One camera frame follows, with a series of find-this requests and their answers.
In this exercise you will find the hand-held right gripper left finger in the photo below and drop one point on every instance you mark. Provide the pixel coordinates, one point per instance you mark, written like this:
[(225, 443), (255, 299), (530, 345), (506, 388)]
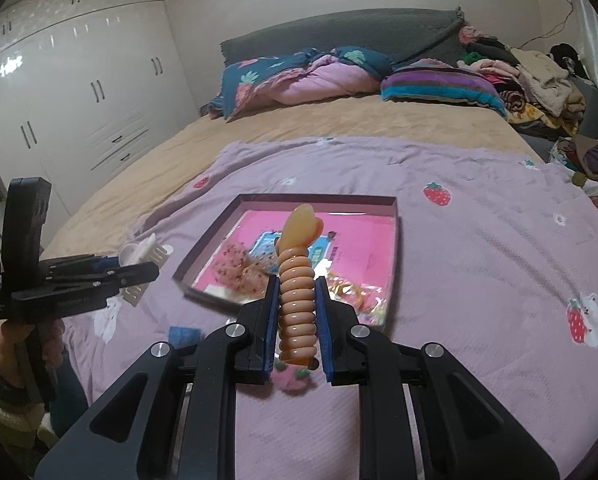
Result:
[(272, 330)]

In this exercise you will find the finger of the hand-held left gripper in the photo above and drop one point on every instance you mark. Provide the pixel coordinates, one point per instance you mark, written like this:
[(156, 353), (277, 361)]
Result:
[(129, 276), (86, 261)]

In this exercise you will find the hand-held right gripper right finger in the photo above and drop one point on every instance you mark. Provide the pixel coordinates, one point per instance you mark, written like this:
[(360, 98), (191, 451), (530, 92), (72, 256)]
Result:
[(324, 330)]

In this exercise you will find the white claw hair clip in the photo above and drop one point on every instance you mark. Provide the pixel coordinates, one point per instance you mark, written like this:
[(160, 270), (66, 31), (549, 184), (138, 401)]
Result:
[(146, 250)]

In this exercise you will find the beige spiral hair clip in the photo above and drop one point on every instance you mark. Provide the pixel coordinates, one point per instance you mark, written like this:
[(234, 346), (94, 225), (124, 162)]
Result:
[(295, 305)]

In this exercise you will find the blue fabric hair clip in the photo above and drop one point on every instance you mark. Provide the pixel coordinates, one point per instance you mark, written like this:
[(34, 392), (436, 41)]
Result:
[(184, 336)]

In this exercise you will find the shallow pink cardboard box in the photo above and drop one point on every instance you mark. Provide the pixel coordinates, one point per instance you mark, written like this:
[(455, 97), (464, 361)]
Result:
[(219, 240)]

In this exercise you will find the person's left hand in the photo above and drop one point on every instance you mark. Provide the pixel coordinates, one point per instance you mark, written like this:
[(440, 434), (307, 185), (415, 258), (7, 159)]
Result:
[(6, 334)]

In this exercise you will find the blue printed card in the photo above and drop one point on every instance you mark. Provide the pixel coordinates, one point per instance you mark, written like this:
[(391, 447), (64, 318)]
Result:
[(265, 251)]

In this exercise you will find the white wardrobe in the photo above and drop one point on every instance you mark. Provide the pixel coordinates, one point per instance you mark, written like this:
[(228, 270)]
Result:
[(79, 90)]

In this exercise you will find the purple strawberry print blanket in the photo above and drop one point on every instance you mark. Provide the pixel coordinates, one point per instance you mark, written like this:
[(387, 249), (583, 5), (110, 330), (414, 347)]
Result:
[(479, 270)]

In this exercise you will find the beige bed sheet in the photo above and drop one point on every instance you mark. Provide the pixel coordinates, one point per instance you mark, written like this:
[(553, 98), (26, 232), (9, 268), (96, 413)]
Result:
[(289, 120)]

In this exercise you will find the blue and pink quilt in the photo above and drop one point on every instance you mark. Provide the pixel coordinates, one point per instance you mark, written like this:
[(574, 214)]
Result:
[(309, 80)]

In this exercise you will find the purple striped pillow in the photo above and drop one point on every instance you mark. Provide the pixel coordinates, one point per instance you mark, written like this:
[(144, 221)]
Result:
[(439, 85)]

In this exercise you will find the grey padded headboard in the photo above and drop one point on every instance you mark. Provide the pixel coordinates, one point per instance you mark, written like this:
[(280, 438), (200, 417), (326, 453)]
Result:
[(379, 30)]

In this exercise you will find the bag of clothes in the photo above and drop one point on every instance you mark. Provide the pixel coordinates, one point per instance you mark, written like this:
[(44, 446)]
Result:
[(591, 157)]

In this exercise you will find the pile of clothes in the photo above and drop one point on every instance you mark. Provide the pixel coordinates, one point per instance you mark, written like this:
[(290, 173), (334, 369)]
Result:
[(534, 80)]

